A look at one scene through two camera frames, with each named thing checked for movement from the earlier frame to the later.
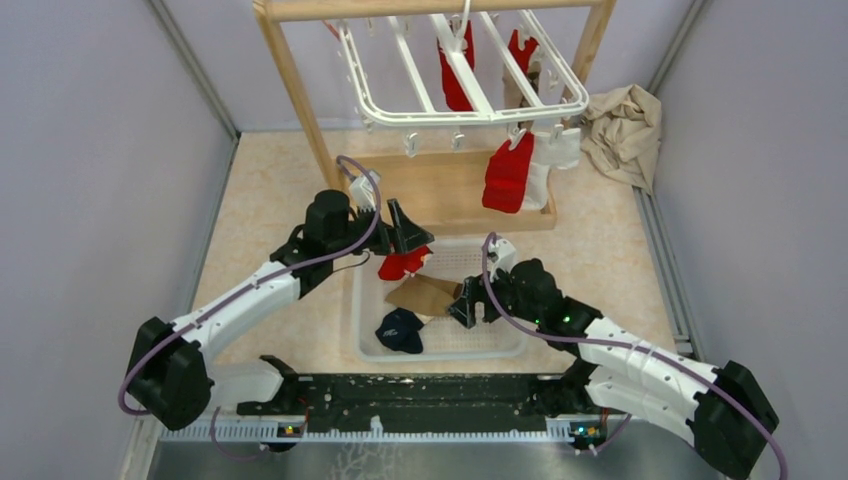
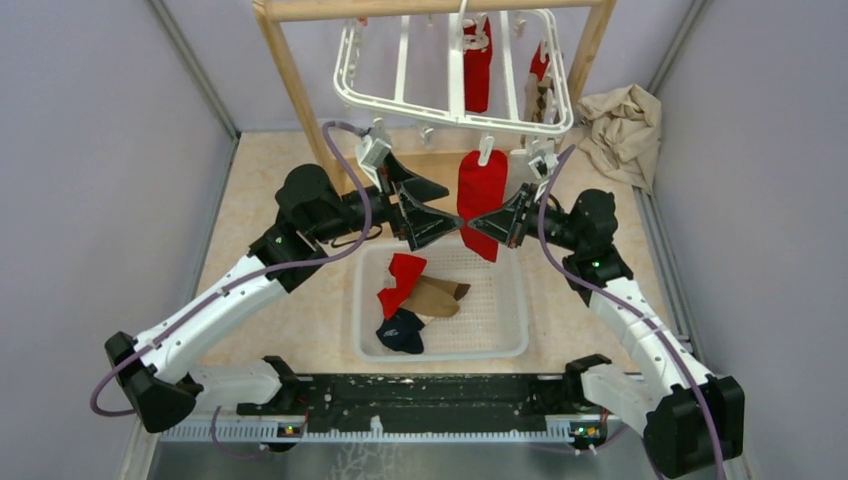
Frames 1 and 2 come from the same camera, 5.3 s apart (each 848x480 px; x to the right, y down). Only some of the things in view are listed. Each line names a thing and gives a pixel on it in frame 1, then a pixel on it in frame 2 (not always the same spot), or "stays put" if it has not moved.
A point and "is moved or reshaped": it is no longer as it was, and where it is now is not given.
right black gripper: [464, 308] -> [507, 225]
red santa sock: [455, 93] -> [477, 65]
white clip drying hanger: [459, 69] is moved or reshaped
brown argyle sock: [514, 94] -> [541, 88]
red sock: [393, 267] is moved or reshaped
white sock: [563, 154] -> [519, 172]
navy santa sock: [400, 330] stays put
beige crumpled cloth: [624, 126] stays put
